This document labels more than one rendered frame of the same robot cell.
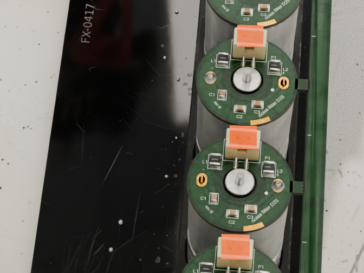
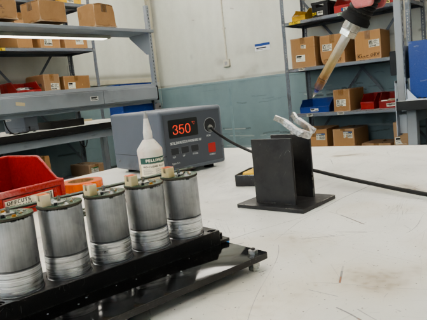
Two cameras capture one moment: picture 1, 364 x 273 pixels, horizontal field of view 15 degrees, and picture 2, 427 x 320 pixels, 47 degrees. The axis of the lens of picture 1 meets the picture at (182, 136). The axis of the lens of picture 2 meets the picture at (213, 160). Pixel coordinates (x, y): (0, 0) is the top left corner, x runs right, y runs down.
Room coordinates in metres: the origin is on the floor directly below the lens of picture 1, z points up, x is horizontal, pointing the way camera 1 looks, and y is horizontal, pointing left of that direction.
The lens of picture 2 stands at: (0.32, 0.24, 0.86)
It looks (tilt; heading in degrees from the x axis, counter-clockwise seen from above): 8 degrees down; 225
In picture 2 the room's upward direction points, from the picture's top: 6 degrees counter-clockwise
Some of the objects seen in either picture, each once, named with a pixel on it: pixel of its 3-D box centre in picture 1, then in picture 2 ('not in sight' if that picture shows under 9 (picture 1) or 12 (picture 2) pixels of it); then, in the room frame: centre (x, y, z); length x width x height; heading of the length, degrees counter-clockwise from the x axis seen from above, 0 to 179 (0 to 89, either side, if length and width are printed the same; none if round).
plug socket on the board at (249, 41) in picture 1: (249, 46); (91, 189); (0.18, -0.02, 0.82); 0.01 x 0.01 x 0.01; 85
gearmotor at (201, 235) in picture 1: (236, 225); (147, 220); (0.14, -0.01, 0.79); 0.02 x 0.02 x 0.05
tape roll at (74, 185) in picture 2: not in sight; (81, 184); (-0.02, -0.38, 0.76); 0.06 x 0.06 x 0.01
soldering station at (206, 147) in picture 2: not in sight; (166, 139); (-0.18, -0.37, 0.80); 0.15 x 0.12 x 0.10; 83
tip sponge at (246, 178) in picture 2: not in sight; (271, 174); (-0.14, -0.13, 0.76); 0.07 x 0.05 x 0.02; 110
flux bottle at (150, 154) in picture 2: not in sight; (149, 148); (-0.07, -0.28, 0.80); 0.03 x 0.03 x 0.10
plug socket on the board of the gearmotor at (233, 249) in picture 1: (234, 257); (168, 171); (0.12, -0.01, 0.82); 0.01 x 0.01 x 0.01; 85
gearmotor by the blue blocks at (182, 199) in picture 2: not in sight; (182, 210); (0.11, -0.01, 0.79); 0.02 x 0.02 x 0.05
